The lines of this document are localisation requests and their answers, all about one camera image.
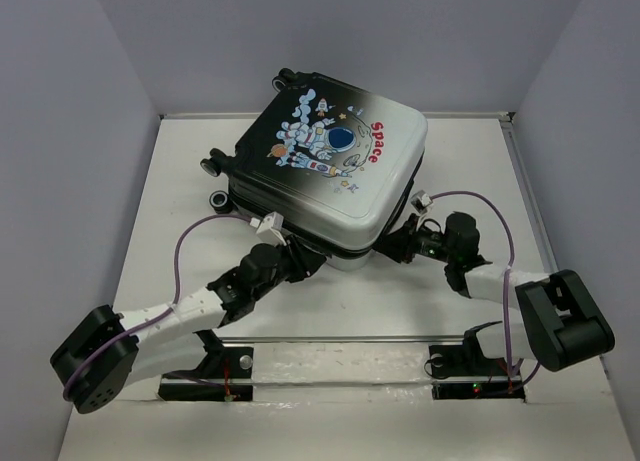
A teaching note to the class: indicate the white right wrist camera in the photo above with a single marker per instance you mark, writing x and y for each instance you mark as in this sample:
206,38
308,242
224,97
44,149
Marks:
421,202

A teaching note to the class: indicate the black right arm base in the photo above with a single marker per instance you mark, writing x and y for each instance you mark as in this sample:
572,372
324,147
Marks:
460,371

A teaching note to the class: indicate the small space print suitcase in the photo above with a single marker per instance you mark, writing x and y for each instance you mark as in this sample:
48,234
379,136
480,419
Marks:
336,161

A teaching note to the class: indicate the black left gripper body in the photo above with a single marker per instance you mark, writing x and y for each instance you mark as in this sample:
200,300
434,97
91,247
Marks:
288,267

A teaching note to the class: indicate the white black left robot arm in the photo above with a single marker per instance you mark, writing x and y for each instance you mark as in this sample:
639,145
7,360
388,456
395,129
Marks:
108,351

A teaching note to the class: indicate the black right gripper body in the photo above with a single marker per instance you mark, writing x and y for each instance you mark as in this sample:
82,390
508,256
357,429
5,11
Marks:
416,239

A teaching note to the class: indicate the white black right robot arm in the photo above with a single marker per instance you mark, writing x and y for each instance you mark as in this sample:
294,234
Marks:
561,322

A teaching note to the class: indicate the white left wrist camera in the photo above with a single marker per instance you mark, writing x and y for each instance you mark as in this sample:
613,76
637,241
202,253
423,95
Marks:
268,228

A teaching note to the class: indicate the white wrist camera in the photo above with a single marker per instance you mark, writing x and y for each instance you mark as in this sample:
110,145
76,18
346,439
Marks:
268,228
421,202

